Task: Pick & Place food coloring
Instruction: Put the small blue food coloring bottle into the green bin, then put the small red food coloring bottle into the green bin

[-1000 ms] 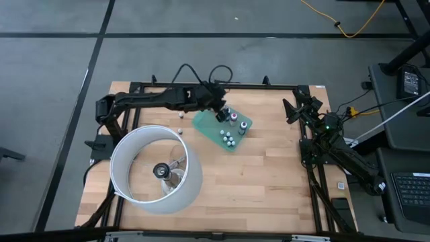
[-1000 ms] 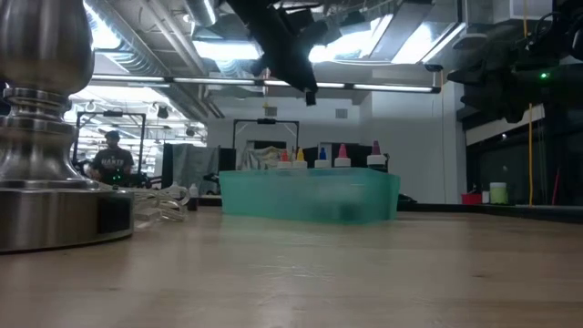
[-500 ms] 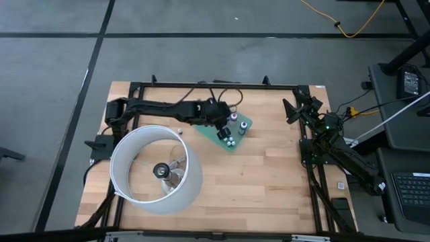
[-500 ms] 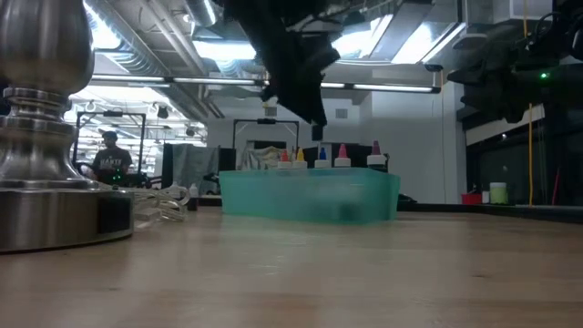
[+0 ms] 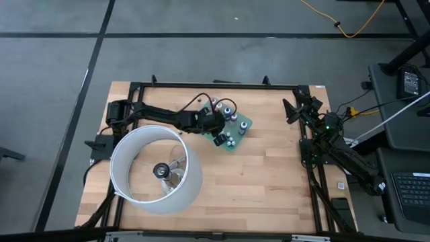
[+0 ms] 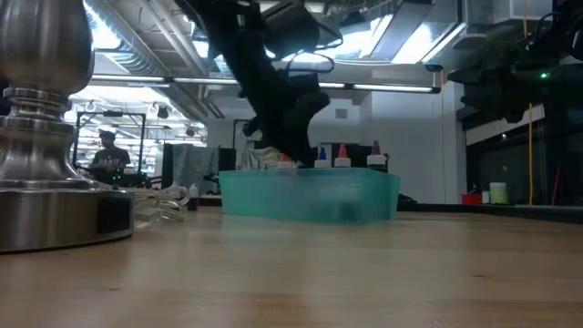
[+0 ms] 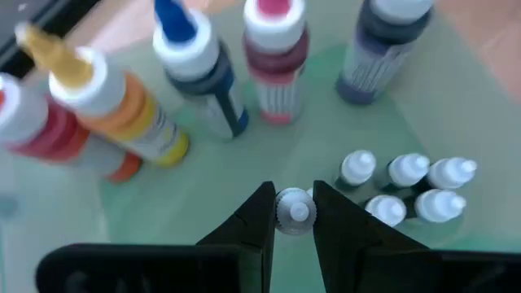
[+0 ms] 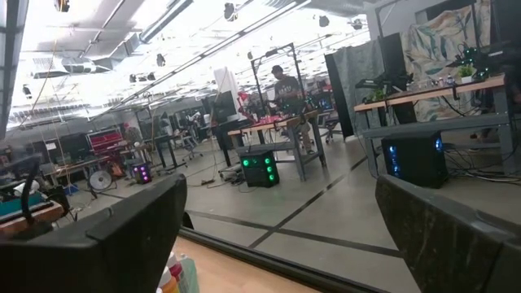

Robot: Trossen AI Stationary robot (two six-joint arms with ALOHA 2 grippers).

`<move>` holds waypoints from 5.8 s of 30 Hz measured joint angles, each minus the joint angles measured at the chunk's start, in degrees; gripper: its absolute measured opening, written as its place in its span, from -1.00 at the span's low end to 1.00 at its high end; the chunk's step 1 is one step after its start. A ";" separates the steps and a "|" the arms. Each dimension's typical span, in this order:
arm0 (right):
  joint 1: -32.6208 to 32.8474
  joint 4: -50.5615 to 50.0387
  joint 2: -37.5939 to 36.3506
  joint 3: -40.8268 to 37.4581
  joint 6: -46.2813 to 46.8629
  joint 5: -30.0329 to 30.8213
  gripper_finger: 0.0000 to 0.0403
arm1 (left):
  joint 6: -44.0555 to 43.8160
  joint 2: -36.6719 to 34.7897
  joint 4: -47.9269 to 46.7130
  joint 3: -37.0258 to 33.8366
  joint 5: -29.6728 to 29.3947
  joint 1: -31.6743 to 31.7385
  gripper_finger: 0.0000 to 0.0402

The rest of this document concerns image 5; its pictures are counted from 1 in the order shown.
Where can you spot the black rig crossbar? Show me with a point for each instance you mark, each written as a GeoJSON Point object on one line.
{"type": "Point", "coordinates": [50, 237]}

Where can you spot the black desk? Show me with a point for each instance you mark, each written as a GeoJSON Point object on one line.
{"type": "Point", "coordinates": [386, 201]}
{"type": "Point", "coordinates": [403, 134]}

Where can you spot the black aluminium table frame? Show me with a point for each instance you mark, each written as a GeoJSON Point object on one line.
{"type": "Point", "coordinates": [201, 85]}

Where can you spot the thick black desk leg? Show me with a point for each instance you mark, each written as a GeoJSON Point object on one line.
{"type": "Point", "coordinates": [403, 55]}

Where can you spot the grey chair base leg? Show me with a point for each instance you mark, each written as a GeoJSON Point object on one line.
{"type": "Point", "coordinates": [10, 154]}

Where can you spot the thin black stand leg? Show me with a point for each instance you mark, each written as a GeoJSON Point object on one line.
{"type": "Point", "coordinates": [407, 18]}

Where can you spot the black flat rounded device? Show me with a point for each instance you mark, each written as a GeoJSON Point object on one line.
{"type": "Point", "coordinates": [341, 204]}

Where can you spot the black keyboard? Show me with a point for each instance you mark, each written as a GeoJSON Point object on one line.
{"type": "Point", "coordinates": [415, 195]}

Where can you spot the black frame clamp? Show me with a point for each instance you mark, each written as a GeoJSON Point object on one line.
{"type": "Point", "coordinates": [266, 80]}
{"type": "Point", "coordinates": [154, 80]}

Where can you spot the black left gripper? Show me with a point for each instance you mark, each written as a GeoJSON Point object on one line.
{"type": "Point", "coordinates": [211, 122]}

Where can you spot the green translucent plastic tray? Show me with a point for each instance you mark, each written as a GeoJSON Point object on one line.
{"type": "Point", "coordinates": [235, 129]}

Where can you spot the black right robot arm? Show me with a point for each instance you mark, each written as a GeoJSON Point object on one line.
{"type": "Point", "coordinates": [352, 163]}

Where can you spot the white lamp shade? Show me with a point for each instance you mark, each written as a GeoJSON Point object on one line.
{"type": "Point", "coordinates": [189, 188]}

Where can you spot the large red coloring bottle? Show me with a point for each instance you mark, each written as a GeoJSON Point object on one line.
{"type": "Point", "coordinates": [213, 100]}

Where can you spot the black desk support beam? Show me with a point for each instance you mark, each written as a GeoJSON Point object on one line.
{"type": "Point", "coordinates": [369, 144]}

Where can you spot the black floor outlet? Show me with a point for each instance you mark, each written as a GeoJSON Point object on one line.
{"type": "Point", "coordinates": [366, 85]}

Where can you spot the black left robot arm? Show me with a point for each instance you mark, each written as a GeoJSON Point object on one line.
{"type": "Point", "coordinates": [158, 116]}

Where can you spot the black power adapter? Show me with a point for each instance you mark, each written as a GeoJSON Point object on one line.
{"type": "Point", "coordinates": [410, 83]}

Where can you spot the small white tag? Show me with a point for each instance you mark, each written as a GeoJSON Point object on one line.
{"type": "Point", "coordinates": [341, 186]}

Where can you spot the grey desk caster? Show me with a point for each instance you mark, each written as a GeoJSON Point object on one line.
{"type": "Point", "coordinates": [383, 218]}

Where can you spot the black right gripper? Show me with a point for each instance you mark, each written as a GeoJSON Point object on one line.
{"type": "Point", "coordinates": [309, 117]}

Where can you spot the large yellow coloring bottle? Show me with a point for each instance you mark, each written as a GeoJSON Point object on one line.
{"type": "Point", "coordinates": [219, 105]}

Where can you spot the large blue coloring bottle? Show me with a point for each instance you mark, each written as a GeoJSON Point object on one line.
{"type": "Point", "coordinates": [227, 111]}

